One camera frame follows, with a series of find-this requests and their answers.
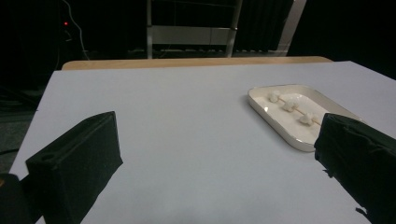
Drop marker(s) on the white rectangular tray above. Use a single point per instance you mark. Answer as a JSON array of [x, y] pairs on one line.
[[280, 123]]

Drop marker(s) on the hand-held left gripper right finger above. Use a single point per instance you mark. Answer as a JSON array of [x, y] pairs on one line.
[[361, 155]]

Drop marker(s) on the dark device with red light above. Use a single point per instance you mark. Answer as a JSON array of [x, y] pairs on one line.
[[65, 23]]

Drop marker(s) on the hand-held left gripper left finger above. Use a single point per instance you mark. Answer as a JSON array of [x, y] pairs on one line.
[[74, 161]]

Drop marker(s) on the wooden skewer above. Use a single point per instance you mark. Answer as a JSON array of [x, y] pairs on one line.
[[298, 109]]

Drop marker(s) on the white marshmallow lump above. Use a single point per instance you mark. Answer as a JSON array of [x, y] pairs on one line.
[[307, 118], [290, 105], [274, 96]]

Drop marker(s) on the metal stand frame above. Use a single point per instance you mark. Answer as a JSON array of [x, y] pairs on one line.
[[190, 34]]

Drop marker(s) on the white post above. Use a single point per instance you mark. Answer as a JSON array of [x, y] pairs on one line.
[[291, 28]]

